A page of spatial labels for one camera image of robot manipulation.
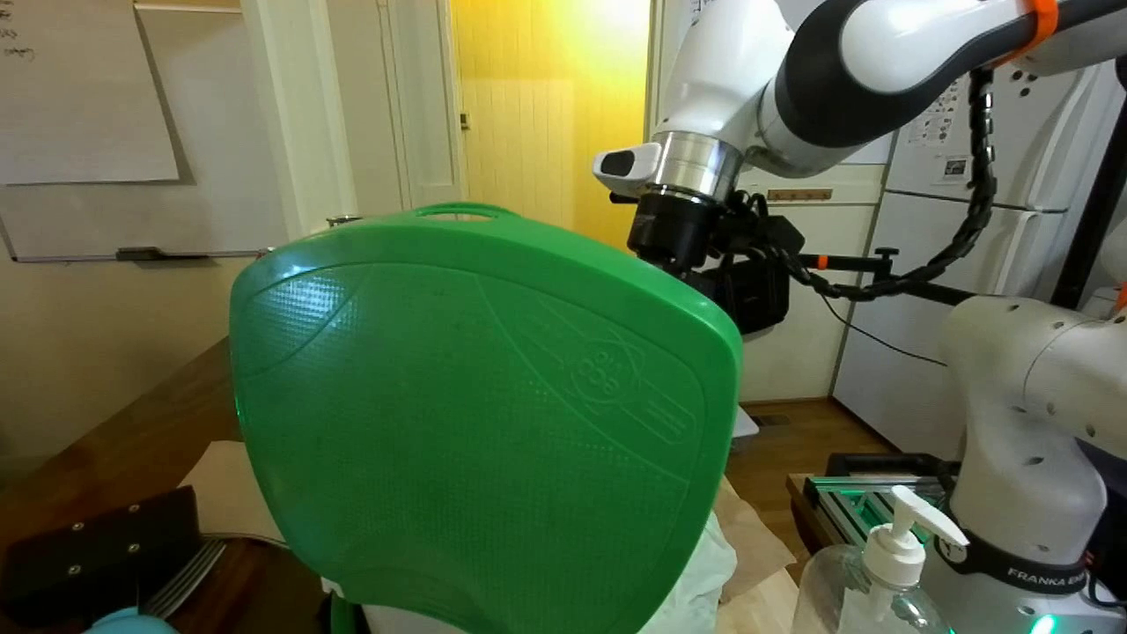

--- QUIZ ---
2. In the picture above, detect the whiteboard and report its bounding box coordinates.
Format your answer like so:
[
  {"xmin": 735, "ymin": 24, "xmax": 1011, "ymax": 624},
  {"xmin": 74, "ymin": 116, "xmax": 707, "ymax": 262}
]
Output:
[{"xmin": 0, "ymin": 0, "xmax": 293, "ymax": 264}]

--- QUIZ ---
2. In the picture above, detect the clear pump bottle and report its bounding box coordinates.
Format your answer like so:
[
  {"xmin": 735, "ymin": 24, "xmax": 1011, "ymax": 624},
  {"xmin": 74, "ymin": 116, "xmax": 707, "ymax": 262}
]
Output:
[{"xmin": 791, "ymin": 484, "xmax": 970, "ymax": 634}]

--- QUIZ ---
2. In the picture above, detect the black cable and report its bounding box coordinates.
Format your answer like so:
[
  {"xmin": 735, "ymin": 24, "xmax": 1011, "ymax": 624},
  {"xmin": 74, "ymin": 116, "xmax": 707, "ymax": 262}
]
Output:
[{"xmin": 817, "ymin": 293, "xmax": 949, "ymax": 368}]

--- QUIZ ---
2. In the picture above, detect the black riveted case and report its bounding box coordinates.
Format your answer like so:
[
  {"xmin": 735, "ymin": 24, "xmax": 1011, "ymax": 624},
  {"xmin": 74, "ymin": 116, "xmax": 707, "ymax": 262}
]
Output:
[{"xmin": 0, "ymin": 485, "xmax": 203, "ymax": 628}]

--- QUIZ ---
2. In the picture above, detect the white cabinet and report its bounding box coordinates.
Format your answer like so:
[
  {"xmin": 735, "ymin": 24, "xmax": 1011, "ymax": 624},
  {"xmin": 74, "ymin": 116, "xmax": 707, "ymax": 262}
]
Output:
[{"xmin": 738, "ymin": 162, "xmax": 885, "ymax": 404}]

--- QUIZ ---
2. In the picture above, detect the white refrigerator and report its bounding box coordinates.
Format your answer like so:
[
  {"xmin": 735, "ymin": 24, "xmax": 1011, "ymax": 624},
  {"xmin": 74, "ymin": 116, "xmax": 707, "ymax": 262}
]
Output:
[{"xmin": 831, "ymin": 60, "xmax": 1127, "ymax": 461}]

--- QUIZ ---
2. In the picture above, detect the white door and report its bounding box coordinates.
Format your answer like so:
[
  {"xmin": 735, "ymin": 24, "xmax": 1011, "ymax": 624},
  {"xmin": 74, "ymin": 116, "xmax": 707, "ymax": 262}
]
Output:
[{"xmin": 379, "ymin": 0, "xmax": 468, "ymax": 212}]

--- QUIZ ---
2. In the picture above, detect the light blue object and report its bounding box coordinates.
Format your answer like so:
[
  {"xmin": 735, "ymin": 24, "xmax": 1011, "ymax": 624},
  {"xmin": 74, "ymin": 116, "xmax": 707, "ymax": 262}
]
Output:
[{"xmin": 83, "ymin": 606, "xmax": 188, "ymax": 634}]

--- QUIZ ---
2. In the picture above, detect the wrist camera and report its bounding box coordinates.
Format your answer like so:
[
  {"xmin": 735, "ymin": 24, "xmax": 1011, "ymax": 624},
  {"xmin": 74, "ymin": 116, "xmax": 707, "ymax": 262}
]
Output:
[{"xmin": 727, "ymin": 211, "xmax": 807, "ymax": 262}]

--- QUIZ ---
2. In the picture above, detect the black stand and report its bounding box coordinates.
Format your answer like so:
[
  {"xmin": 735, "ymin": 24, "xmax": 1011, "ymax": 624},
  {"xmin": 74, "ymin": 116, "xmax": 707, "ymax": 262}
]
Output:
[{"xmin": 1050, "ymin": 95, "xmax": 1127, "ymax": 311}]

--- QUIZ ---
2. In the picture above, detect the silver fork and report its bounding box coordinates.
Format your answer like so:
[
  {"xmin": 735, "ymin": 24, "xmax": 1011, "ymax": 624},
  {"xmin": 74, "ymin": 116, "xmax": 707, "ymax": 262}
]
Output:
[{"xmin": 144, "ymin": 538, "xmax": 229, "ymax": 619}]

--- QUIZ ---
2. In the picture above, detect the white paper sheet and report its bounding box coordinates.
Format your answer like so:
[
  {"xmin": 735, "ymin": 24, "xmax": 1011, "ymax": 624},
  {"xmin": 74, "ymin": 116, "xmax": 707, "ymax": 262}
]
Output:
[{"xmin": 0, "ymin": 0, "xmax": 181, "ymax": 187}]

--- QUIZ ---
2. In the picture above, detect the camera on mount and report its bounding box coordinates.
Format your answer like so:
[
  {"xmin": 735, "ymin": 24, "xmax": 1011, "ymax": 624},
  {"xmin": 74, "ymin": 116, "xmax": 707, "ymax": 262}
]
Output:
[{"xmin": 696, "ymin": 248, "xmax": 978, "ymax": 337}]

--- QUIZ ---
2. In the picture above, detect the white fabric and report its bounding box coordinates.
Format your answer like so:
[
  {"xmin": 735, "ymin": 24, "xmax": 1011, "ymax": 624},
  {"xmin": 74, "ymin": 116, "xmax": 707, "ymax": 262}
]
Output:
[{"xmin": 639, "ymin": 513, "xmax": 739, "ymax": 634}]

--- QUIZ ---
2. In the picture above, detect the printed paper on refrigerator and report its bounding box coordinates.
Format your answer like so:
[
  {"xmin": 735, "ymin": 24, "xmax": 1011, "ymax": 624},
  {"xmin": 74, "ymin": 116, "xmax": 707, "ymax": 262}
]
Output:
[{"xmin": 905, "ymin": 77, "xmax": 967, "ymax": 148}]

